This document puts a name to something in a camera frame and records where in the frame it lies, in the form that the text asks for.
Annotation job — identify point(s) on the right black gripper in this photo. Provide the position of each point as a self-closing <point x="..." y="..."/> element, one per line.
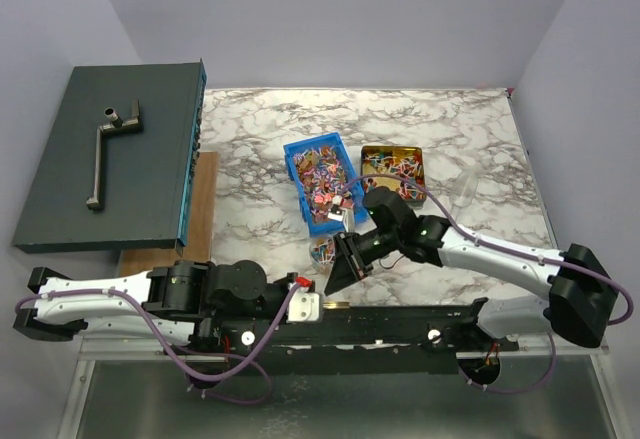
<point x="355" y="254"/>

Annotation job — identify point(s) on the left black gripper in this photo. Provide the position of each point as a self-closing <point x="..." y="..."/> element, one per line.
<point x="286" y="281"/>

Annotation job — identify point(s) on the clear glass jar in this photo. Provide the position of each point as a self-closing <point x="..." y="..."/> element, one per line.
<point x="322" y="252"/>

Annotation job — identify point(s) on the blue candy bin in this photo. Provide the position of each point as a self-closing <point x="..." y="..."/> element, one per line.
<point x="319" y="168"/>

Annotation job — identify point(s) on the metal candy tin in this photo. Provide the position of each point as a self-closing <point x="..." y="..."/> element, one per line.
<point x="399" y="161"/>

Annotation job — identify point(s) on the round jar lid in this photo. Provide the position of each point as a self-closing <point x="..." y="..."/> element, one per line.
<point x="336" y="305"/>

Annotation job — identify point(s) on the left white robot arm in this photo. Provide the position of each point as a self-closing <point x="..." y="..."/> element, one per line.
<point x="190" y="304"/>

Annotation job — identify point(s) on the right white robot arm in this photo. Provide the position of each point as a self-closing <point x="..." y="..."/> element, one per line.
<point x="568" y="292"/>

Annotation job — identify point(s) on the wooden board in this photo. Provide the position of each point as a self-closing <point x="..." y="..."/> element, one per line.
<point x="200" y="230"/>

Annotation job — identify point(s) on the dark grey box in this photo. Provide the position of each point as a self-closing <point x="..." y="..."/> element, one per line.
<point x="151" y="173"/>

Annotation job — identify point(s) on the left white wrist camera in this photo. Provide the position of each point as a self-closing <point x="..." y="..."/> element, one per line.
<point x="305" y="305"/>

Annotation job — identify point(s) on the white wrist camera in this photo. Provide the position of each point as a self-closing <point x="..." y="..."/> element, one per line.
<point x="305" y="305"/>
<point x="340" y="213"/>

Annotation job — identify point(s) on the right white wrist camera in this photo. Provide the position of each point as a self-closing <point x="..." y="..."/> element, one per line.
<point x="340" y="213"/>

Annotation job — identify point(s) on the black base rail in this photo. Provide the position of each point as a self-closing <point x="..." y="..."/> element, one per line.
<point x="377" y="340"/>

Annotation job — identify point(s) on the metal crank handle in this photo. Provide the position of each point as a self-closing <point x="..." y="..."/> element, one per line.
<point x="115" y="126"/>

